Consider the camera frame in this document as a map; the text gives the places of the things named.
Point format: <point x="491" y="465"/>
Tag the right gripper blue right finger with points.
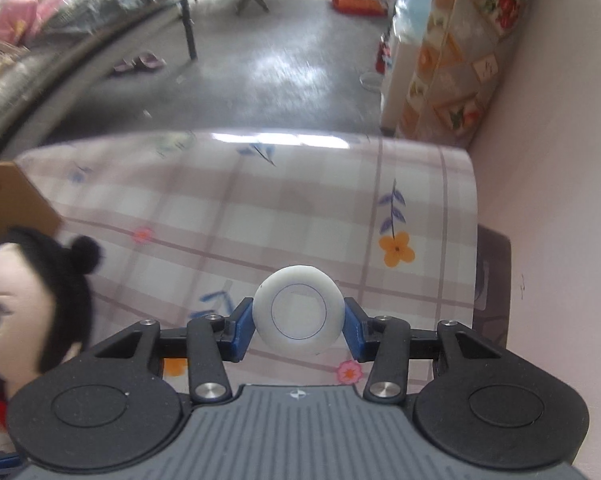
<point x="385" y="342"/>

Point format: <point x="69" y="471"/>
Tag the brown cardboard box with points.
<point x="21" y="204"/>

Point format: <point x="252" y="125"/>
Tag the plaid floral tablecloth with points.
<point x="192" y="223"/>

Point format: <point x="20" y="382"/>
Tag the bed with mattress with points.
<point x="78" y="46"/>

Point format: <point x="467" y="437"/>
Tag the white water dispenser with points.
<point x="400" y="62"/>

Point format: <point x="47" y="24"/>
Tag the black-haired plush doll red dress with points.
<point x="46" y="305"/>

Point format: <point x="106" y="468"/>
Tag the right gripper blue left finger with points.
<point x="211" y="341"/>

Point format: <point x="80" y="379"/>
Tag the red thermos bottle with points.
<point x="382" y="55"/>

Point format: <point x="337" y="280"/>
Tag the patterned cloth covered cabinet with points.
<point x="464" y="51"/>

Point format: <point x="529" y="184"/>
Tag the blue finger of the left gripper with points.
<point x="10" y="463"/>

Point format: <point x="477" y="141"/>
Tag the small white round container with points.
<point x="298" y="311"/>

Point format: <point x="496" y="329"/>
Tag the pair of slippers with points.
<point x="145" y="62"/>

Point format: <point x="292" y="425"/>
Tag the red orange bag on floor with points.
<point x="360" y="7"/>

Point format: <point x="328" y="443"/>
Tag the pink blanket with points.
<point x="22" y="20"/>

